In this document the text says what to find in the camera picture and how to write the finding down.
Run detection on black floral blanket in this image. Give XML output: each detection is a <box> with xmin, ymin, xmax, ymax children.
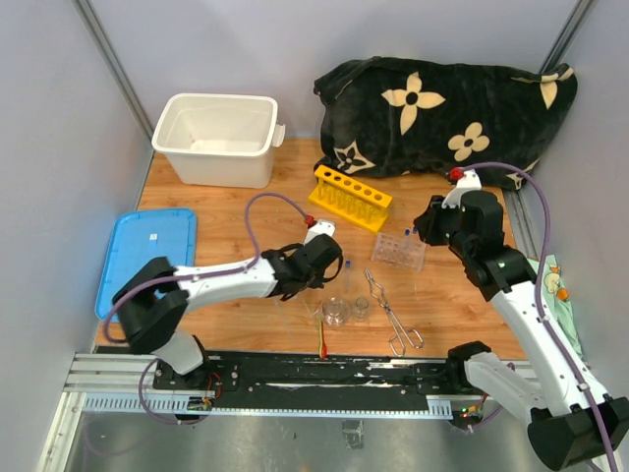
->
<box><xmin>314</xmin><ymin>56</ymin><xmax>578</xmax><ymax>191</ymax></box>

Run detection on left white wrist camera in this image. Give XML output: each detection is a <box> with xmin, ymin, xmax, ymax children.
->
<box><xmin>304</xmin><ymin>219</ymin><xmax>336</xmax><ymax>244</ymax></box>

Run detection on metal crucible tongs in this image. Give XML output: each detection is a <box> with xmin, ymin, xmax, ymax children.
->
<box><xmin>365</xmin><ymin>268</ymin><xmax>425</xmax><ymax>358</ymax></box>

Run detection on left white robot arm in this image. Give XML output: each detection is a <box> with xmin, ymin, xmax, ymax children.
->
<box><xmin>112</xmin><ymin>234</ymin><xmax>343</xmax><ymax>389</ymax></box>

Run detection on yellow test tube rack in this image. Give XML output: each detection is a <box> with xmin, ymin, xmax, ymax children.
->
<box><xmin>308</xmin><ymin>165</ymin><xmax>392</xmax><ymax>234</ymax></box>

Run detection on blue plastic lid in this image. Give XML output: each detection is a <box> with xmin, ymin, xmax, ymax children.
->
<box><xmin>94</xmin><ymin>207</ymin><xmax>198</xmax><ymax>321</ymax></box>

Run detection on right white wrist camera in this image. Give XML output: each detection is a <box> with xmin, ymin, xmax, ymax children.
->
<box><xmin>441</xmin><ymin>167</ymin><xmax>482</xmax><ymax>208</ymax></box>

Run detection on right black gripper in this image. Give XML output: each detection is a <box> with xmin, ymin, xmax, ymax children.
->
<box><xmin>414</xmin><ymin>194</ymin><xmax>474</xmax><ymax>258</ymax></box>

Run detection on clear plastic pipette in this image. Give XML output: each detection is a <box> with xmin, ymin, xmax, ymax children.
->
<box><xmin>274</xmin><ymin>299</ymin><xmax>294</xmax><ymax>343</ymax></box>

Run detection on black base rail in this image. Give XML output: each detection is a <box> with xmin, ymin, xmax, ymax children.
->
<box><xmin>152</xmin><ymin>351</ymin><xmax>483</xmax><ymax>412</ymax></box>

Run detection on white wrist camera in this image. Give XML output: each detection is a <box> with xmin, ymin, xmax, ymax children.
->
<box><xmin>304</xmin><ymin>219</ymin><xmax>336</xmax><ymax>244</ymax></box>
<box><xmin>441</xmin><ymin>167</ymin><xmax>482</xmax><ymax>208</ymax></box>

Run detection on green cartoon cloth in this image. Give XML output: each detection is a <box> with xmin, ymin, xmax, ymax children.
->
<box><xmin>542</xmin><ymin>255</ymin><xmax>584</xmax><ymax>359</ymax></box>

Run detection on white plastic bin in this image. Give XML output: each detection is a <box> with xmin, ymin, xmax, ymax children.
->
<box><xmin>151</xmin><ymin>93</ymin><xmax>286</xmax><ymax>189</ymax></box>

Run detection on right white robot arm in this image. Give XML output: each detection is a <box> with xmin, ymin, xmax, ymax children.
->
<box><xmin>414</xmin><ymin>190</ymin><xmax>628</xmax><ymax>471</ymax></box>

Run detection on clear plastic tube rack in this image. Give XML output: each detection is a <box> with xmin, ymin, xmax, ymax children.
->
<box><xmin>371</xmin><ymin>232</ymin><xmax>426</xmax><ymax>272</ymax></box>

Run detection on glass conical flask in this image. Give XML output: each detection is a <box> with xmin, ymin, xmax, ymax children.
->
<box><xmin>318</xmin><ymin>297</ymin><xmax>350</xmax><ymax>327</ymax></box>

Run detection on small glass beaker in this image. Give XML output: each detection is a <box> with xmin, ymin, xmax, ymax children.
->
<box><xmin>351</xmin><ymin>297</ymin><xmax>371</xmax><ymax>323</ymax></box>

